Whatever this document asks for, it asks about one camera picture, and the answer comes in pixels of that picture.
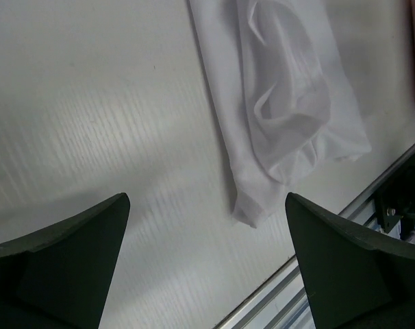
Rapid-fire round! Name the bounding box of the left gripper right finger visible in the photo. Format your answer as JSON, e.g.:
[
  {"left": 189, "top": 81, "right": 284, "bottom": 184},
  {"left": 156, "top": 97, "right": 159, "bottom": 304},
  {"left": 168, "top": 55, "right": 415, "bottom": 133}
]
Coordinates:
[{"left": 285, "top": 193, "right": 415, "bottom": 328}]

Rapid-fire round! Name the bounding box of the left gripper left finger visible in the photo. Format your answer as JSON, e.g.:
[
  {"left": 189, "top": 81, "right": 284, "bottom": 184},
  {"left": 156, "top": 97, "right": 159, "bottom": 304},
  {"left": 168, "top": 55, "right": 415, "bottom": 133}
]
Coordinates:
[{"left": 0, "top": 193, "right": 130, "bottom": 328}]

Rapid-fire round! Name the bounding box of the white t-shirt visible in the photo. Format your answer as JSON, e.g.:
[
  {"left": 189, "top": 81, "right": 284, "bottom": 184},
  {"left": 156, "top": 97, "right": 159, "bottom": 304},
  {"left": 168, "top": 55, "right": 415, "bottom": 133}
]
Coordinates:
[{"left": 190, "top": 1, "right": 371, "bottom": 227}]

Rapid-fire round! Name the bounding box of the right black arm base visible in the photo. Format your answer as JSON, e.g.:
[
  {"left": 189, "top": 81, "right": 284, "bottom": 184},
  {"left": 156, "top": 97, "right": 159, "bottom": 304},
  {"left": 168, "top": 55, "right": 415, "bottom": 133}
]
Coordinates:
[{"left": 373, "top": 154, "right": 415, "bottom": 241}]

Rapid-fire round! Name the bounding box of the aluminium mounting rail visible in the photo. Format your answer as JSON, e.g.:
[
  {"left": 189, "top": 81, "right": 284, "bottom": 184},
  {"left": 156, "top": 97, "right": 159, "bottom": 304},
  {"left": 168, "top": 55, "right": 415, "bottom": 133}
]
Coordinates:
[{"left": 220, "top": 144, "right": 415, "bottom": 328}]

